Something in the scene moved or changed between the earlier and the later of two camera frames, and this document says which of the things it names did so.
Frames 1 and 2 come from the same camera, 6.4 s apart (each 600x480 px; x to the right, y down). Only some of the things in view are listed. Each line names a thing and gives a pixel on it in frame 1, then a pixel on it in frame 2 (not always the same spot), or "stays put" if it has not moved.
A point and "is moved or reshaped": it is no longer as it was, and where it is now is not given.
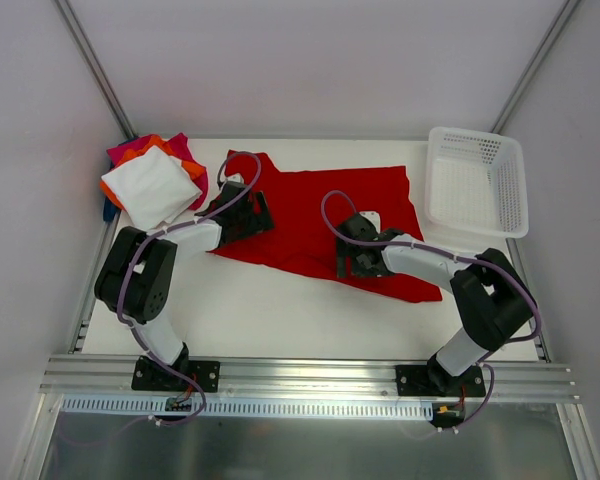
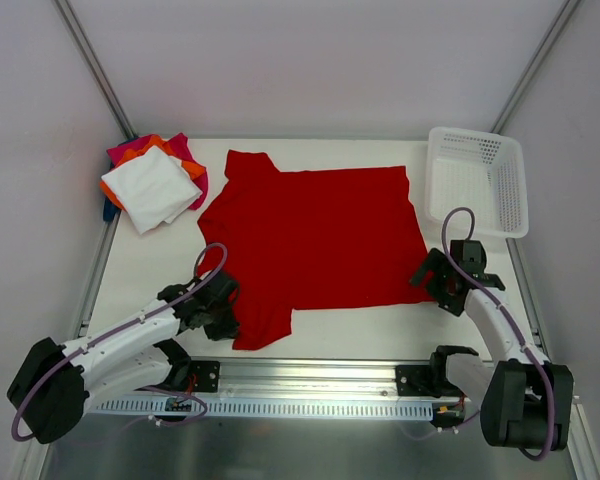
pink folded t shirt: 181,147 stays put
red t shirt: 308,207 is moved or reshaped
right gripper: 345,257 to 431,273
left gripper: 258,215 to 223,325
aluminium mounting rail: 359,382 stays put
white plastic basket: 475,180 stays put
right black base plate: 416,380 stays put
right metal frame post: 554,31 stays put
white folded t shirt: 153,187 stays put
